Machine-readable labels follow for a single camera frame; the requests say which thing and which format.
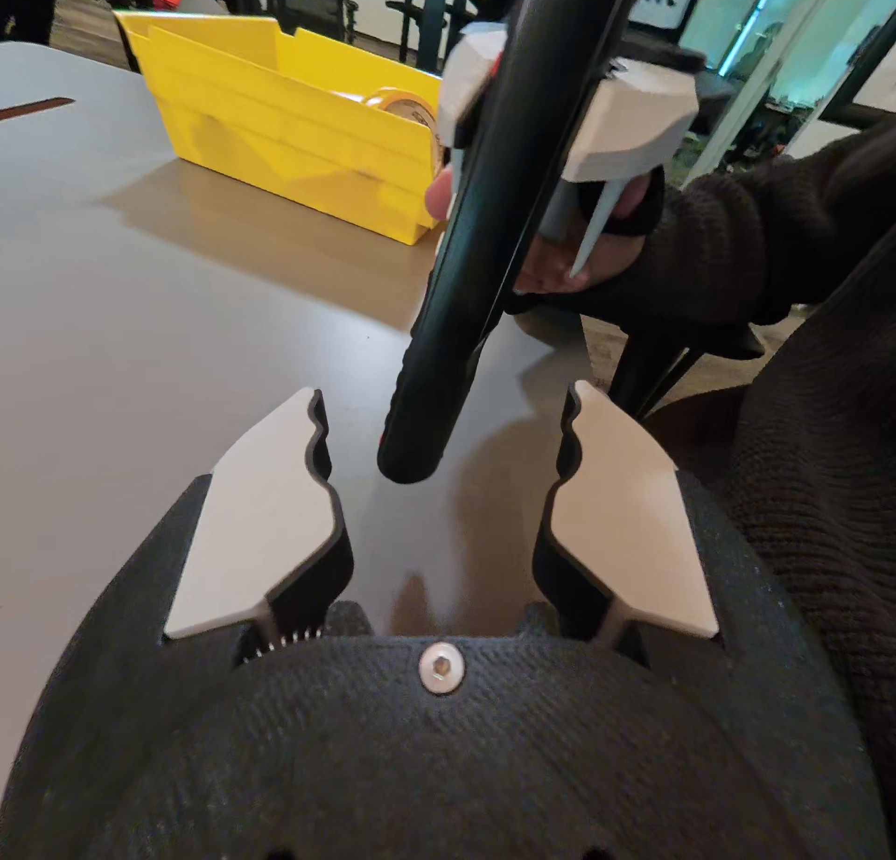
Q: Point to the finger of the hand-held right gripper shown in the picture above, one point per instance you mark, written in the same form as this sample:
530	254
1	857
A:
469	76
630	125

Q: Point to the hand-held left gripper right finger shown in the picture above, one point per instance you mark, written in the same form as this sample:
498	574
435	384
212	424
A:
630	524

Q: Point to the person's right forearm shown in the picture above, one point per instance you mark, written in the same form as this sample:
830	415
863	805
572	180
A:
735	244

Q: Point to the black remote control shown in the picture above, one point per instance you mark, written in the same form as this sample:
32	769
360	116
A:
504	209

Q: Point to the yellow tape roll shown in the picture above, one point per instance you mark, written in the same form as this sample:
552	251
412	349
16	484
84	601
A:
409	111

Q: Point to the yellow plastic bin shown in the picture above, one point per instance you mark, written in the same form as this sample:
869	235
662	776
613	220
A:
280	132

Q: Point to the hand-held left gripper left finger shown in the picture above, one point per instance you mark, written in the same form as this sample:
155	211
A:
259	517

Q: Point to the person's right hand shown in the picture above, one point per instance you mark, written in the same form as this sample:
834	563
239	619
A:
546	268

